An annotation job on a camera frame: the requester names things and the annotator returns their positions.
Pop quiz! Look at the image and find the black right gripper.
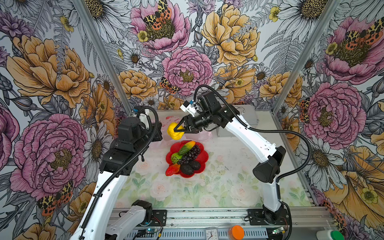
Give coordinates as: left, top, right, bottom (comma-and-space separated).
174, 109, 214, 134

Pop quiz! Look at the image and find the pink plastic bag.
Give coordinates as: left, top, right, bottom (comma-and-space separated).
157, 110, 216, 142

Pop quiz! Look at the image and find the red chili pepper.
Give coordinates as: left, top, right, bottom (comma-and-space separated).
165, 164, 181, 177

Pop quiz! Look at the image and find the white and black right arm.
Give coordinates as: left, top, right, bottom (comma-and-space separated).
168, 90, 286, 225

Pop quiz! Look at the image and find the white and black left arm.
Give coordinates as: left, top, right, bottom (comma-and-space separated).
71, 107, 162, 240

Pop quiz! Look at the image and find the dark grape bunch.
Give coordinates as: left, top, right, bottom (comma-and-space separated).
178, 145, 201, 165

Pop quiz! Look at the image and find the red flower-shaped plate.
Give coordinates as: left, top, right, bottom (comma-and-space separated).
165, 141, 209, 178

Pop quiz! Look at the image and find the dark avocado front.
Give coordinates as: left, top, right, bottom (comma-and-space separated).
180, 164, 195, 176

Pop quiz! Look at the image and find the dark avocado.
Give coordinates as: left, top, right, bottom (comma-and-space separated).
180, 164, 195, 176
189, 161, 201, 171

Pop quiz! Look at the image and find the dark avocado rear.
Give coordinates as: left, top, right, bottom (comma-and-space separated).
189, 161, 201, 171

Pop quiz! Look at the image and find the silver metal case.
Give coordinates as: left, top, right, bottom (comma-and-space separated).
216, 105, 259, 138

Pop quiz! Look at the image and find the small white timer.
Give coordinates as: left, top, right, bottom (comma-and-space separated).
205, 228, 220, 240

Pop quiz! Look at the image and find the orange round button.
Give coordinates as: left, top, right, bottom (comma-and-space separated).
228, 225, 245, 240

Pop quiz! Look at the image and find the green capped white bottle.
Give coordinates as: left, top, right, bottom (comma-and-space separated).
316, 230, 345, 240

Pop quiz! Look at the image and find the black corrugated right cable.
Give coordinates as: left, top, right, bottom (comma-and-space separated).
193, 84, 313, 184

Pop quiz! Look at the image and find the black corrugated cable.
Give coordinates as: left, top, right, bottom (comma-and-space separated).
193, 84, 313, 184
78, 105, 160, 240

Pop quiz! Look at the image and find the black corrugated left cable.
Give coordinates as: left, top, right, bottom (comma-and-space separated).
78, 105, 160, 240

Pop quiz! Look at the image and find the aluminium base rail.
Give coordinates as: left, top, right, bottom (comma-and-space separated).
125, 207, 337, 240

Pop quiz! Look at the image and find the aluminium corner post left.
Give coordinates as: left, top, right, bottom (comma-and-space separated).
74, 1, 133, 117

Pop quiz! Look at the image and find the aluminium corner post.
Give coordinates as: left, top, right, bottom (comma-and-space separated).
74, 1, 133, 117
271, 0, 341, 114

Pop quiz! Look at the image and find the aluminium corner post right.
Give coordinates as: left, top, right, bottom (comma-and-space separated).
271, 0, 341, 114

